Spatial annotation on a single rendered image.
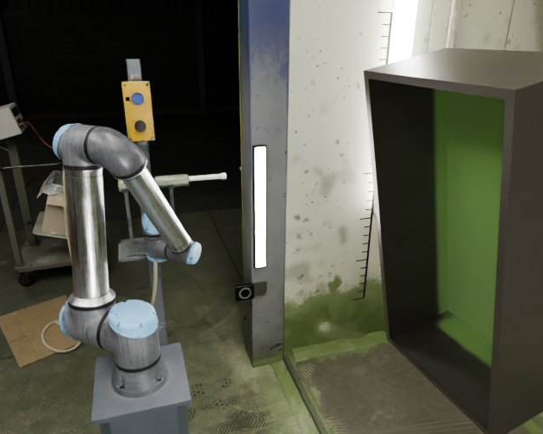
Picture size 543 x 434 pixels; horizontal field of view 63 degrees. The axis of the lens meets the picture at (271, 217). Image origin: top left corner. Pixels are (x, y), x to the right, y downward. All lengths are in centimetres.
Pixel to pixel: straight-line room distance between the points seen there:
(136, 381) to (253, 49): 137
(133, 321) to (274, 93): 115
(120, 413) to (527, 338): 129
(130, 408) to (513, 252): 123
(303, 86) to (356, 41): 31
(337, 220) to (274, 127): 61
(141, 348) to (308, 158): 117
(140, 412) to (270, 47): 149
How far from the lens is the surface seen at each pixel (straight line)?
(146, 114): 213
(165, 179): 207
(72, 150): 146
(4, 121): 364
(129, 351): 155
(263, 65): 204
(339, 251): 244
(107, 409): 163
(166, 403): 160
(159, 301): 254
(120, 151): 139
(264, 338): 256
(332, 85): 216
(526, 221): 135
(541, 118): 126
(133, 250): 221
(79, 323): 163
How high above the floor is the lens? 174
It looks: 22 degrees down
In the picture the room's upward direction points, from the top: straight up
